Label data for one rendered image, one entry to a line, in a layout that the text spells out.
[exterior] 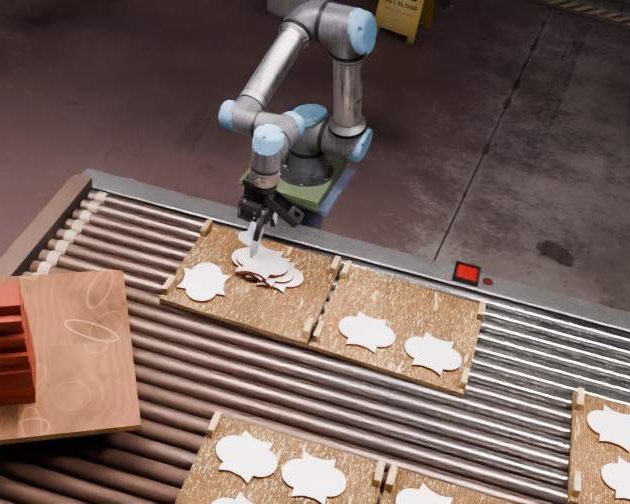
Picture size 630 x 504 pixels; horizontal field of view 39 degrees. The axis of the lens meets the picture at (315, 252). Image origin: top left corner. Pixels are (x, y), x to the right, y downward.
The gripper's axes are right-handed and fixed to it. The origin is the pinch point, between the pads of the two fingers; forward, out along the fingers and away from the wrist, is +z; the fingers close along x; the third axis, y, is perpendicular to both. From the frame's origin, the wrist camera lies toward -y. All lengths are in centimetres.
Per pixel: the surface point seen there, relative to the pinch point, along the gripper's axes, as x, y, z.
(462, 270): -29, -52, 11
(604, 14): -470, -81, 99
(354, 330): 10.7, -31.0, 9.3
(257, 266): 2.8, 0.3, 6.3
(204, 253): 0.4, 17.1, 10.3
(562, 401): 7, -87, 12
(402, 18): -351, 41, 89
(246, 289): 8.5, 0.7, 10.3
